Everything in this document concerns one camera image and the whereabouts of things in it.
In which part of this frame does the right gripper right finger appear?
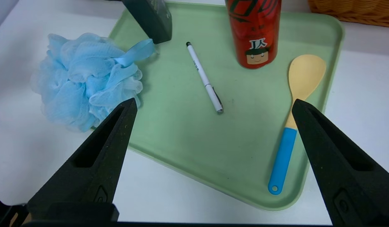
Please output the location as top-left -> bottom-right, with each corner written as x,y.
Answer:
292,99 -> 389,227

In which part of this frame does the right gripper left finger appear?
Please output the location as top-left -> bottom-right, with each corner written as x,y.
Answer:
27,98 -> 138,211

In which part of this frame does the light blue mesh bath pouf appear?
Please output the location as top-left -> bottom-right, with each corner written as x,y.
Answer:
30,32 -> 157,133

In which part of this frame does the dark green bottle black cap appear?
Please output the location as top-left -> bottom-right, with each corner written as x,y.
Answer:
122,0 -> 173,44

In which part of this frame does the red cola can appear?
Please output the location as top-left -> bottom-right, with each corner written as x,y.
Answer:
225,0 -> 282,69

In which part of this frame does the orange wicker basket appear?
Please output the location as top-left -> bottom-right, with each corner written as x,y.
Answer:
308,0 -> 389,28

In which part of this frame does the light green plastic tray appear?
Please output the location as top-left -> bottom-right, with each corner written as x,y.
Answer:
93,2 -> 345,211

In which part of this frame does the white pen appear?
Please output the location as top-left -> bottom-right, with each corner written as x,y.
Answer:
186,42 -> 224,114

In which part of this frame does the yellow spoon blue handle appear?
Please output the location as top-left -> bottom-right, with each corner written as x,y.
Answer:
268,54 -> 327,195

